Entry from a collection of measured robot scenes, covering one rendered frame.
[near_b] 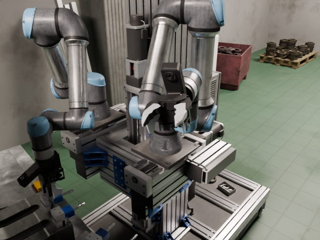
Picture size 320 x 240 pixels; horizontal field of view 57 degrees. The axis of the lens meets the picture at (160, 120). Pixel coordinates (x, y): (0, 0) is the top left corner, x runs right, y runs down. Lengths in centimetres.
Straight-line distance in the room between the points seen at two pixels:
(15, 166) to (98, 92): 62
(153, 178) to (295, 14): 727
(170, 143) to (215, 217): 105
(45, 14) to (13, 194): 84
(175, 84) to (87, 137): 93
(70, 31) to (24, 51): 222
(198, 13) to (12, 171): 124
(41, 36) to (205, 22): 64
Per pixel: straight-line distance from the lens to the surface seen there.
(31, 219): 129
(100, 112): 157
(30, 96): 355
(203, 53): 109
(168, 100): 69
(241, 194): 241
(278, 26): 834
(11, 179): 169
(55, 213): 123
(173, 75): 68
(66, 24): 123
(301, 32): 817
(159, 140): 124
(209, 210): 223
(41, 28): 126
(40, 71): 353
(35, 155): 118
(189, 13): 106
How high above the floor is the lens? 173
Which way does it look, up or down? 26 degrees down
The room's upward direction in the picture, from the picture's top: straight up
